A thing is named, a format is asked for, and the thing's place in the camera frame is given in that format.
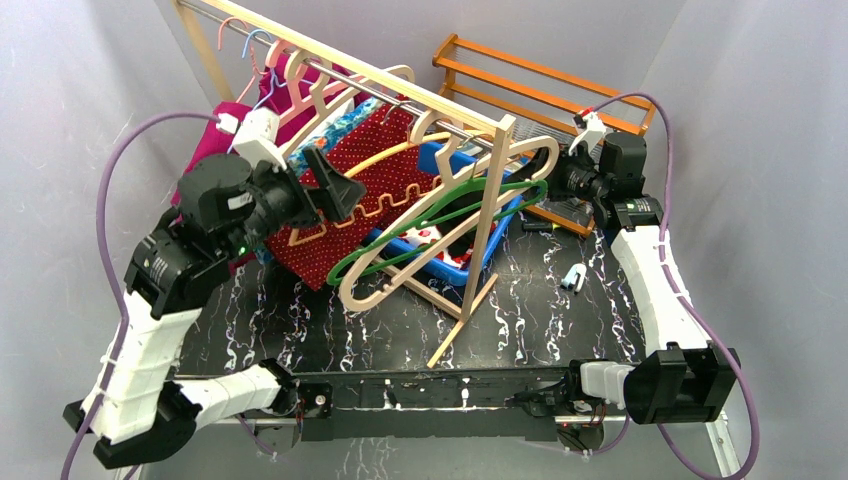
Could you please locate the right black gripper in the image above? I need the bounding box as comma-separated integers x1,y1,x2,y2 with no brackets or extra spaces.
503,141,609,205

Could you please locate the green velvet hanger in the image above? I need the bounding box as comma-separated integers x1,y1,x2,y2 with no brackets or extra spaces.
326,177,548,286

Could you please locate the white red poppy garment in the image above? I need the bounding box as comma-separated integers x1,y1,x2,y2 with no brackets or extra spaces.
400,226,473,269

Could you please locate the cream wooden hanger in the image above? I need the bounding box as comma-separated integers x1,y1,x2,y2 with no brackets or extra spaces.
281,62,417,157
337,109,561,314

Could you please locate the black garment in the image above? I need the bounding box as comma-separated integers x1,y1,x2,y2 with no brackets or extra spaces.
437,198,492,256

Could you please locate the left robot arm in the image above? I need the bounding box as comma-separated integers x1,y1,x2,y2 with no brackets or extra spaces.
63,147,366,470

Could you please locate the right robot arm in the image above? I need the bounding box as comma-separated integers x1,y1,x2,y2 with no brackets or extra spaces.
547,132,736,425

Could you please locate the blue floral garment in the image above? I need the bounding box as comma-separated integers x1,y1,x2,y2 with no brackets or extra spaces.
289,98,382,165

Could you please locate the black yellow marker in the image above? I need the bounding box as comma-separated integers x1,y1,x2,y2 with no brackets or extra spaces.
522,222,559,233

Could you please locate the orange wooden shoe rack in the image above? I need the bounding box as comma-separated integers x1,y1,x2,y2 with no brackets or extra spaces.
431,34,656,238

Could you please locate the wooden clothes rack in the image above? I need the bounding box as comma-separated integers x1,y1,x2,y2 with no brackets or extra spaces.
174,1,525,368

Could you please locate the white plastic clip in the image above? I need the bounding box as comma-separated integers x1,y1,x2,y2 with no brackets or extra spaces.
560,263,587,295

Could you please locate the magenta garment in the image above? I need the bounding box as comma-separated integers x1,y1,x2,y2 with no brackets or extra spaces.
186,93,370,263

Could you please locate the blue plastic bin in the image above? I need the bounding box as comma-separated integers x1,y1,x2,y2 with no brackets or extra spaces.
381,142,523,286

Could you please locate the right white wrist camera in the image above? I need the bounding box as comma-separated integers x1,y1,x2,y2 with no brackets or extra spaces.
568,109,608,156

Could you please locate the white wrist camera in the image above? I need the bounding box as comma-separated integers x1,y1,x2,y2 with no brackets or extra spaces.
568,109,608,156
216,107,288,170

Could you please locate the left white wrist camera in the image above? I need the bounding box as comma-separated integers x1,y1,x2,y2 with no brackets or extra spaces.
216,107,288,170

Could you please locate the black base frame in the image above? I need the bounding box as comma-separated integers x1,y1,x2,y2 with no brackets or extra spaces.
185,360,637,458

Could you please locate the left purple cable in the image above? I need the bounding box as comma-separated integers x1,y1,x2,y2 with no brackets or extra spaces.
59,111,223,480

